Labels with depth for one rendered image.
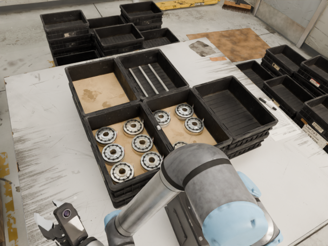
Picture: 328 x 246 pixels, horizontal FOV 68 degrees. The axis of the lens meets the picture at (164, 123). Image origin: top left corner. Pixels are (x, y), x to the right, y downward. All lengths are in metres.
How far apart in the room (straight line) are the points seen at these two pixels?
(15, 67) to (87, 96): 1.87
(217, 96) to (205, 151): 1.03
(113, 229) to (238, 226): 0.43
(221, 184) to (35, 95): 1.42
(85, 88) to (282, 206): 1.23
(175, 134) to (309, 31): 3.14
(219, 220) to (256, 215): 0.07
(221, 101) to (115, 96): 0.62
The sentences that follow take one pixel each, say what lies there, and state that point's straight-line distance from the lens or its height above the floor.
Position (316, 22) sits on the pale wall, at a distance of 4.08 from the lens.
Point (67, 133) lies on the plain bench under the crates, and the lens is 1.46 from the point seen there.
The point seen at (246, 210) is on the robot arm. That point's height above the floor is 1.41.
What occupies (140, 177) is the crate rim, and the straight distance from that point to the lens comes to 1.00.
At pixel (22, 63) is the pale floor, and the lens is 3.27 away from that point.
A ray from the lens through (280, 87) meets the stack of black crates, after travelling 2.59.
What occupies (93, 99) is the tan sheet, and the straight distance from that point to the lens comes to 1.42.
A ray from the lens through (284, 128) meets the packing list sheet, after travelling 1.71.
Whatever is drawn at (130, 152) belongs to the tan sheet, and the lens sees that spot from 1.18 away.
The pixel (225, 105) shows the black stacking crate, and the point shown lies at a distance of 1.48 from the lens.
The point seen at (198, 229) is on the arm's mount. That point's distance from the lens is 0.94.
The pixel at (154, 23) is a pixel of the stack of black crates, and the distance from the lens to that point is 2.87.
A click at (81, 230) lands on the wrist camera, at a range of 0.75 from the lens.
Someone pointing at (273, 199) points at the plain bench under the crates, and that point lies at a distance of 1.39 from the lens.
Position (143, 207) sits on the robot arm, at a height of 1.20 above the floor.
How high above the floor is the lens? 1.82
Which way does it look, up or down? 50 degrees down
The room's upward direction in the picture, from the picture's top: 8 degrees clockwise
